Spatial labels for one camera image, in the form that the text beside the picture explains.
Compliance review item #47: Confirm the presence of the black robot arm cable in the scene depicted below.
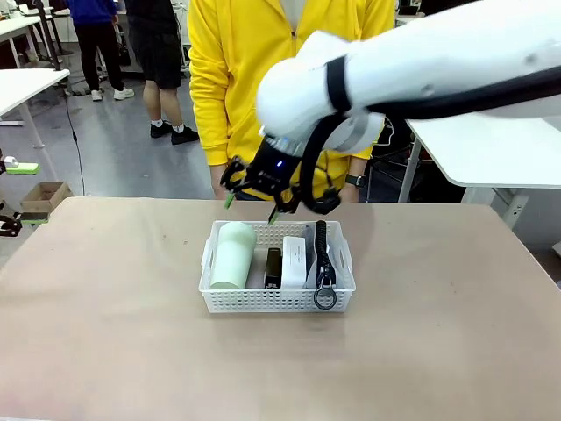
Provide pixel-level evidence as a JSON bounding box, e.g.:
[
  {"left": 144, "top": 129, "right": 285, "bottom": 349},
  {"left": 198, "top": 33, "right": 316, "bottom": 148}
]
[{"left": 299, "top": 65, "right": 561, "bottom": 217}]

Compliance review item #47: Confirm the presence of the dark stapler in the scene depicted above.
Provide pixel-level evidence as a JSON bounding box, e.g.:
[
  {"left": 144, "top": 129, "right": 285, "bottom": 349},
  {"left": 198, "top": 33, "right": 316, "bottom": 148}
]
[{"left": 263, "top": 247, "right": 284, "bottom": 289}]

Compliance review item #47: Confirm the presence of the pale green tumbler cup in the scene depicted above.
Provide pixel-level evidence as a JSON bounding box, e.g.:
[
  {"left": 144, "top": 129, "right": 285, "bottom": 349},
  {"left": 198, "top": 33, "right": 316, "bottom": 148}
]
[{"left": 209, "top": 221, "right": 259, "bottom": 291}]

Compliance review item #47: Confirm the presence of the open cardboard box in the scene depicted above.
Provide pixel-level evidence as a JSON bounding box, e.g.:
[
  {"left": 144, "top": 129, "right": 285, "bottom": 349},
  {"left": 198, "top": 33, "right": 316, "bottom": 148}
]
[{"left": 19, "top": 181, "right": 74, "bottom": 214}]

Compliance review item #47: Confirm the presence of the person in black shorts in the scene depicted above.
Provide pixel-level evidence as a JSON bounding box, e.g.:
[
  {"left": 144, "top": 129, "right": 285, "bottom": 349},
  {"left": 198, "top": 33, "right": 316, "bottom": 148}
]
[{"left": 124, "top": 0, "right": 201, "bottom": 146}]

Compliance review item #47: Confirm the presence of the person in blue top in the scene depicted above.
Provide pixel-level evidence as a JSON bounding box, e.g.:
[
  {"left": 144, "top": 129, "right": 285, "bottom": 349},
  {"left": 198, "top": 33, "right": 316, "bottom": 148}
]
[{"left": 65, "top": 0, "right": 136, "bottom": 103}]

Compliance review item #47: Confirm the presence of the black velcro strap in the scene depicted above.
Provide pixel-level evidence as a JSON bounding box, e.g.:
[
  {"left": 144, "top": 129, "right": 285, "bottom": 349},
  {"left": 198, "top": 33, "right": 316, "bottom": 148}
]
[{"left": 324, "top": 55, "right": 353, "bottom": 113}]

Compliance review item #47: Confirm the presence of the thin dark floor cable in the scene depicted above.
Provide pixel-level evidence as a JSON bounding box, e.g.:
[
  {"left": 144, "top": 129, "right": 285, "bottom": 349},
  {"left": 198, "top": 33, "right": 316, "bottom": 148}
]
[{"left": 60, "top": 85, "right": 88, "bottom": 197}]

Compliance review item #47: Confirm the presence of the black strap with ring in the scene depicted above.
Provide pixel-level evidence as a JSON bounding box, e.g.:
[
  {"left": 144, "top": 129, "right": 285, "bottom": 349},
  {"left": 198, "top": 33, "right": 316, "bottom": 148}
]
[{"left": 302, "top": 219, "right": 339, "bottom": 310}]

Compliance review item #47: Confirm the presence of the white desk with legs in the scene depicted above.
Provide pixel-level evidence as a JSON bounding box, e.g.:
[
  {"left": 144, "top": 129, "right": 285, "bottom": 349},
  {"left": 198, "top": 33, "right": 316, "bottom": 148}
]
[
  {"left": 397, "top": 114, "right": 561, "bottom": 260},
  {"left": 0, "top": 15, "right": 44, "bottom": 70},
  {"left": 0, "top": 68, "right": 71, "bottom": 151}
]

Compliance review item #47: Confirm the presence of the person in yellow jacket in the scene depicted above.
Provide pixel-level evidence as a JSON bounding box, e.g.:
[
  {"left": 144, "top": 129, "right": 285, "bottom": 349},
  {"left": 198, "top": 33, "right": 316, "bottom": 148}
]
[{"left": 187, "top": 0, "right": 398, "bottom": 203}]

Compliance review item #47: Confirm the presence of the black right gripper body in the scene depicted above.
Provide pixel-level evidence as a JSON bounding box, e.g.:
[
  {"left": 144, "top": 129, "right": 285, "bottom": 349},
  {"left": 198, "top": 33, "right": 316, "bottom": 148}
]
[{"left": 246, "top": 136, "right": 304, "bottom": 199}]

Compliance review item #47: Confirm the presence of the person's right hand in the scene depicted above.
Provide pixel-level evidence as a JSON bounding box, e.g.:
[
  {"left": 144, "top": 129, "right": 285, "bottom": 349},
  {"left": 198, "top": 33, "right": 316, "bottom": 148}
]
[{"left": 211, "top": 165, "right": 231, "bottom": 202}]

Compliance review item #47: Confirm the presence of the black metal stand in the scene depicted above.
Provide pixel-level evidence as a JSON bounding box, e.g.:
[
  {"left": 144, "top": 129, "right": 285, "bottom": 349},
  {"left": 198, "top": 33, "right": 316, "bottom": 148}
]
[{"left": 31, "top": 0, "right": 76, "bottom": 72}]

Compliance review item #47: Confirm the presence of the small white box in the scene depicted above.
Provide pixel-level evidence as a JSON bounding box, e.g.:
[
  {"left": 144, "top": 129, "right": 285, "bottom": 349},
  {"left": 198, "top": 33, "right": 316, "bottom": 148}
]
[{"left": 280, "top": 235, "right": 309, "bottom": 290}]

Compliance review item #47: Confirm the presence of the white perforated plastic basket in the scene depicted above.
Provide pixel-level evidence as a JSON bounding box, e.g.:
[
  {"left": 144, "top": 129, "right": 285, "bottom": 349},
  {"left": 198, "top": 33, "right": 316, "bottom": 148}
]
[{"left": 197, "top": 219, "right": 357, "bottom": 315}]

